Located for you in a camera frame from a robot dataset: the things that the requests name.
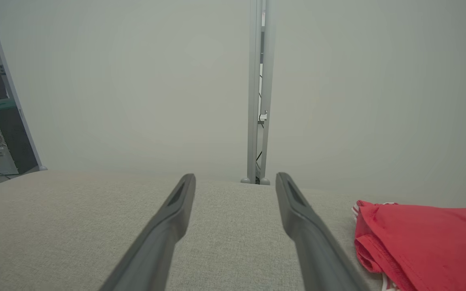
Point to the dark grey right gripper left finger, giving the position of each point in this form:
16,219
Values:
148,258

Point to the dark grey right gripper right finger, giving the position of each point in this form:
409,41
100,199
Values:
322,262

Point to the red Bulls jersey shirt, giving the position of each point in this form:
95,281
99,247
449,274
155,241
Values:
431,234

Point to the grey metal desk leg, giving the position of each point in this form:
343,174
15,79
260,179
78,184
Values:
14,93

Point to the grey partition post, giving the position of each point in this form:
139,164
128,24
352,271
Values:
253,81

